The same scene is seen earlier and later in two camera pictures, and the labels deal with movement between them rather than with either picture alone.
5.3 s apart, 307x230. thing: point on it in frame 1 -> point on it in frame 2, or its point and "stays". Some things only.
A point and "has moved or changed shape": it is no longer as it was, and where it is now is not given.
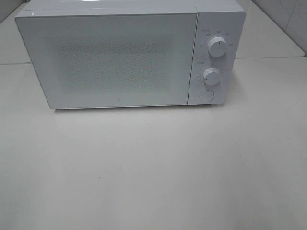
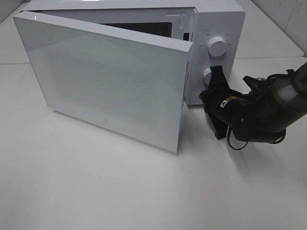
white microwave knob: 217,46 stays
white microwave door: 111,60 has moved or changed shape
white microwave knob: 211,76 stays
